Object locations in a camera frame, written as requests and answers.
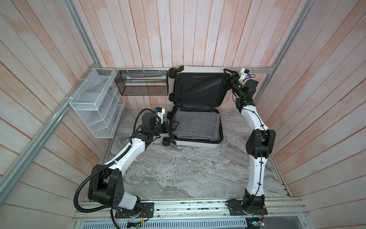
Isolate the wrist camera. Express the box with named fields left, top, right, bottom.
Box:
left=239, top=68, right=252, bottom=82
left=154, top=107, right=165, bottom=124

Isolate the white and black suitcase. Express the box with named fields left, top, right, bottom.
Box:
left=163, top=65, right=228, bottom=148

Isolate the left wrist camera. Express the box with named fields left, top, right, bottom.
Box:
left=154, top=107, right=165, bottom=124

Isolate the green circuit board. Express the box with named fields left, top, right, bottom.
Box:
left=246, top=218, right=266, bottom=229

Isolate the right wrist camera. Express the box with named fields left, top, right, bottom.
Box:
left=239, top=68, right=252, bottom=82

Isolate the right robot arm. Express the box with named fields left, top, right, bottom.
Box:
left=223, top=68, right=276, bottom=215

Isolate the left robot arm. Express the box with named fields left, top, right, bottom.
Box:
left=85, top=107, right=179, bottom=217

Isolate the grey towel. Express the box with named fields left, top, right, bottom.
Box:
left=173, top=111, right=221, bottom=141

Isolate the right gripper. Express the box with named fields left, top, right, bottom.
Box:
left=222, top=71, right=244, bottom=101

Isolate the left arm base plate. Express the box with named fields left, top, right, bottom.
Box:
left=115, top=202, right=154, bottom=219

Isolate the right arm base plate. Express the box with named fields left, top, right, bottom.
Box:
left=225, top=198, right=268, bottom=216

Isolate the white wire mesh rack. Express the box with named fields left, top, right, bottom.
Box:
left=70, top=68, right=125, bottom=138

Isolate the aluminium front rail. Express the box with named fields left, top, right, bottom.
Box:
left=71, top=197, right=311, bottom=222

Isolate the black corrugated cable conduit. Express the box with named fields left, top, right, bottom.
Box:
left=73, top=108, right=156, bottom=229

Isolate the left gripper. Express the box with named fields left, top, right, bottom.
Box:
left=151, top=119, right=179, bottom=136

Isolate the black mesh wall basket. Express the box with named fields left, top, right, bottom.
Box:
left=115, top=70, right=169, bottom=96

